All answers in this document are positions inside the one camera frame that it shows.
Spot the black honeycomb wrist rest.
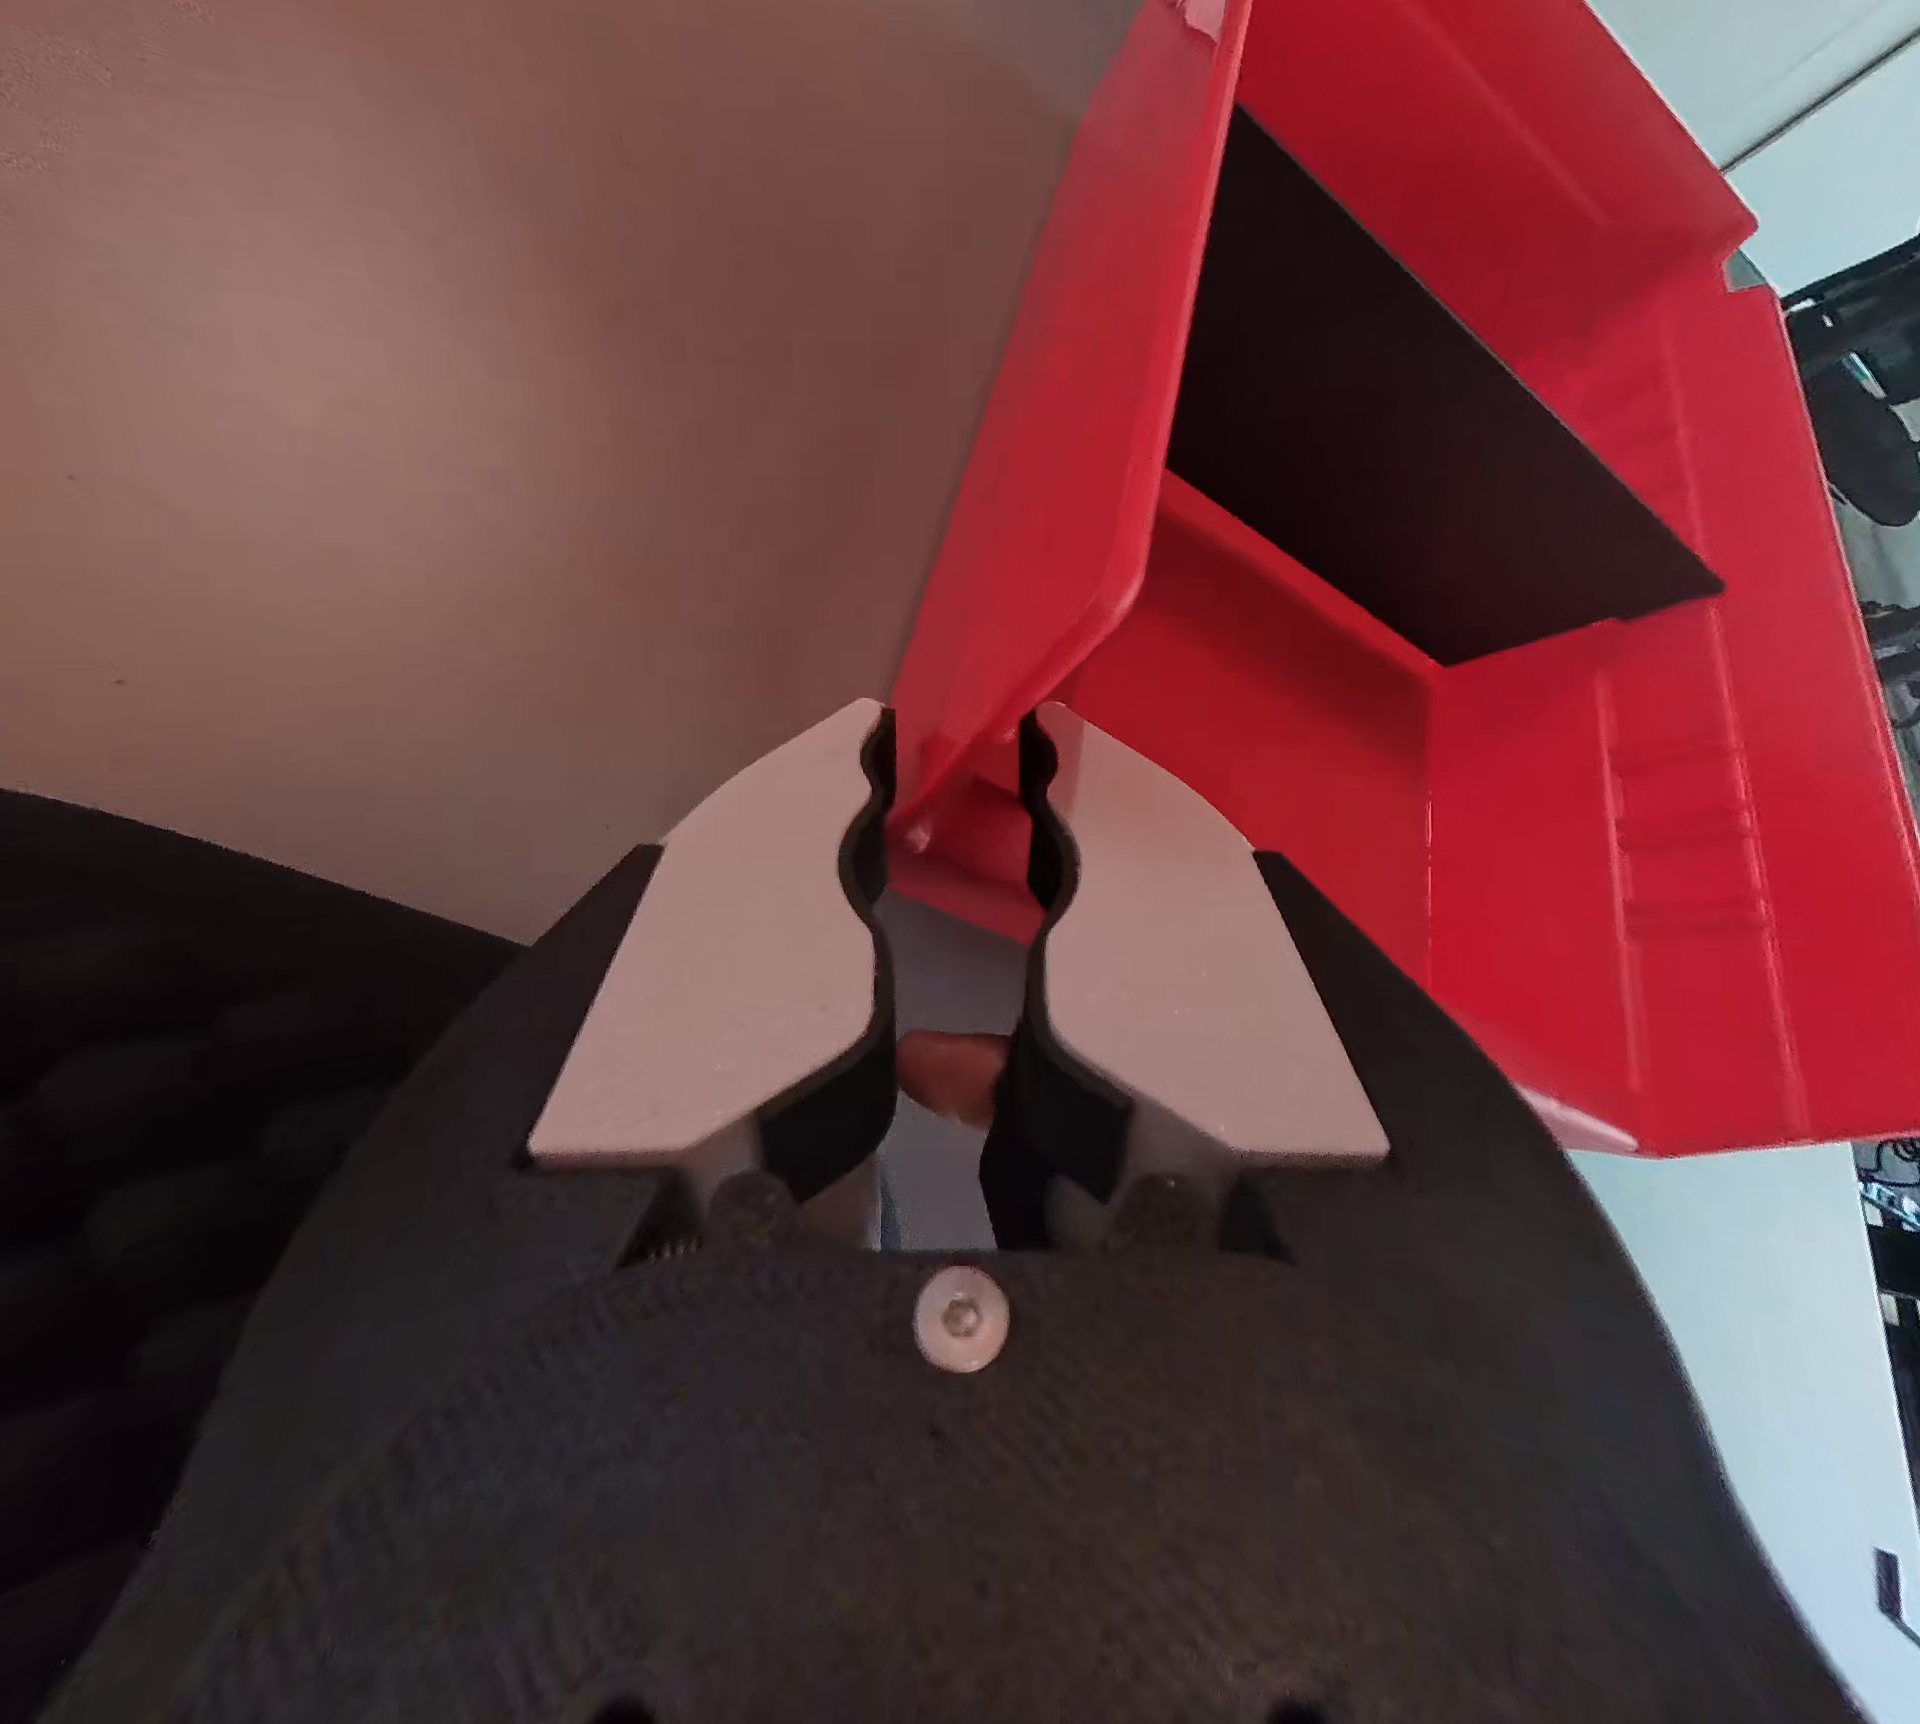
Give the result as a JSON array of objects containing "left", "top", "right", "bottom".
[{"left": 0, "top": 786, "right": 528, "bottom": 1712}]

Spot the red plastic bin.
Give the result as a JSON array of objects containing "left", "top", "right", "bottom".
[{"left": 886, "top": 0, "right": 1920, "bottom": 1154}]

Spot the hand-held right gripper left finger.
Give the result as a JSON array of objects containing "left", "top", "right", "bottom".
[{"left": 525, "top": 698, "right": 903, "bottom": 1253}]

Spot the black bin divider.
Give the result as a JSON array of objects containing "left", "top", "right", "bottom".
[{"left": 1164, "top": 104, "right": 1726, "bottom": 667}]

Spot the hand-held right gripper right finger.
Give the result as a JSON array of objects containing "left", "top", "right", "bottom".
[{"left": 983, "top": 701, "right": 1396, "bottom": 1253}]

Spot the person's right hand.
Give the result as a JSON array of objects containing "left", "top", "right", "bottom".
[{"left": 899, "top": 1026, "right": 1010, "bottom": 1130}]

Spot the black office chair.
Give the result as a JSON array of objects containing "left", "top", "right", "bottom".
[{"left": 1786, "top": 268, "right": 1920, "bottom": 526}]

